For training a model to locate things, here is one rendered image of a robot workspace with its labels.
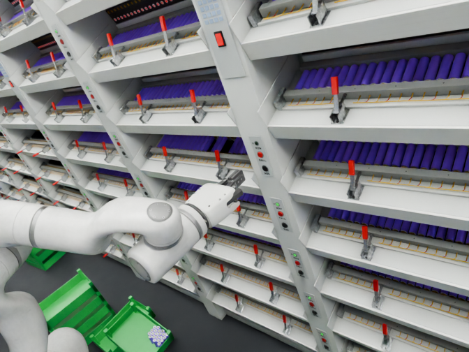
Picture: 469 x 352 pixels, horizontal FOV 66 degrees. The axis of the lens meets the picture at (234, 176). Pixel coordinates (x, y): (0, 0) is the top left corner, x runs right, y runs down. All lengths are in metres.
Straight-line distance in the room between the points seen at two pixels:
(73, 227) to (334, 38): 0.61
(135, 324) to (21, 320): 1.17
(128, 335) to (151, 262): 1.47
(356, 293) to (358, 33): 0.78
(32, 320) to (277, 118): 0.79
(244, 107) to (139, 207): 0.37
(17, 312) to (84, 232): 0.35
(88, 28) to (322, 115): 0.89
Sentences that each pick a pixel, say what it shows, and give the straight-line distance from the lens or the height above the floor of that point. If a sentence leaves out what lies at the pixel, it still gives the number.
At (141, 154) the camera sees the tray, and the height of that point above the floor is 1.00.
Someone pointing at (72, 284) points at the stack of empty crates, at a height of 0.26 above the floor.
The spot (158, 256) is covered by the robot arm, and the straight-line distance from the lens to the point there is 0.72.
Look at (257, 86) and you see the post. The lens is 0.86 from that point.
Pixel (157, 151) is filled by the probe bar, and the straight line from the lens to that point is 1.43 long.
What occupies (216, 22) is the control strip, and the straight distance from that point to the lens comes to 0.84.
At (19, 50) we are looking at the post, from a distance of 2.06.
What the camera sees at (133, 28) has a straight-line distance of 1.34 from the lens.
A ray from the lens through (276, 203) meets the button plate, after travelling 1.03.
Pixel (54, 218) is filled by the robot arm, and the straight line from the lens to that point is 0.82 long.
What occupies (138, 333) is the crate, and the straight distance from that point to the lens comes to 2.16.
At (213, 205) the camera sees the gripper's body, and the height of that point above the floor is 1.08.
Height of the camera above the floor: 1.50
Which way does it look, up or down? 29 degrees down
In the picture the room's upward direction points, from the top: 22 degrees counter-clockwise
